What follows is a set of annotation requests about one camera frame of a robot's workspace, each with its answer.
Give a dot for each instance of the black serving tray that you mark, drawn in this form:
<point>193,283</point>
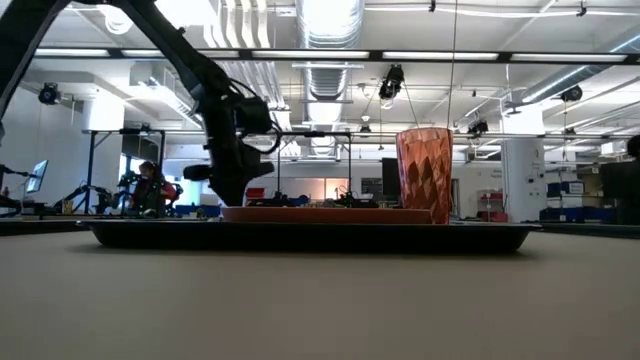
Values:
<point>300,237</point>

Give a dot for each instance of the orange round plate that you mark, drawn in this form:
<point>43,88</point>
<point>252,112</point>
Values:
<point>325,216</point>

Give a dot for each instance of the orange faceted plastic cup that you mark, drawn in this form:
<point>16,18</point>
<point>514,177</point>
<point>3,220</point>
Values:
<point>425,175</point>

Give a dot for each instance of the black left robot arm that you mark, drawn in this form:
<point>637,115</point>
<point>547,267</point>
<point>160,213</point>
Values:
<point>165,45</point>

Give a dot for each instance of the background black robot arm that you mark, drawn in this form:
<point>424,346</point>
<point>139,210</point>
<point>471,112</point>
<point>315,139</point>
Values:
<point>357,202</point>
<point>85,195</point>

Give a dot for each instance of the seated person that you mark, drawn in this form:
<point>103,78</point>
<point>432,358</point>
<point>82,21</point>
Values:
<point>152,192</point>

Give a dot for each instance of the overhead light bar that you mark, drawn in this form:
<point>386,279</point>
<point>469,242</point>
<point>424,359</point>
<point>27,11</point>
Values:
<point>310,54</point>

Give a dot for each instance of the computer monitor on stand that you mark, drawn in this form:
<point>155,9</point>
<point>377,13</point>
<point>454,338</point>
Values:
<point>37,176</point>

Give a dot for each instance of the shelf with red bins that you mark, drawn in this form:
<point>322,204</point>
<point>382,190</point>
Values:
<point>492,205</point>

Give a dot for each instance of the white round pillar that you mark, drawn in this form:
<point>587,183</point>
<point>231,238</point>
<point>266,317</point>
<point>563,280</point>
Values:
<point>522,170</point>

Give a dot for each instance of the blue storage bins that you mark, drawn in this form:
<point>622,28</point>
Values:
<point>570,189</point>

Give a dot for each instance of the large dark monitor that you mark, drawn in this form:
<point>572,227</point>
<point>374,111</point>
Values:
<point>617,190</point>

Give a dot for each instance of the tall black frame stand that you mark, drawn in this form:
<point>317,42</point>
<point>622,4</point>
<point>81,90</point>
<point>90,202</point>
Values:
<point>90,170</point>

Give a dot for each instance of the black wall television screen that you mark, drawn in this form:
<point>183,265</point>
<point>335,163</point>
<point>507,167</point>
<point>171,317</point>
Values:
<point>390,177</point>

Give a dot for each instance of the silver ceiling air duct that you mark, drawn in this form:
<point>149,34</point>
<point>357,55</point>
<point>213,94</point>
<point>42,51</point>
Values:
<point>327,30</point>

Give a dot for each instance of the black hanging camera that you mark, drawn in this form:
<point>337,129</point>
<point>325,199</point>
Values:
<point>391,82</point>

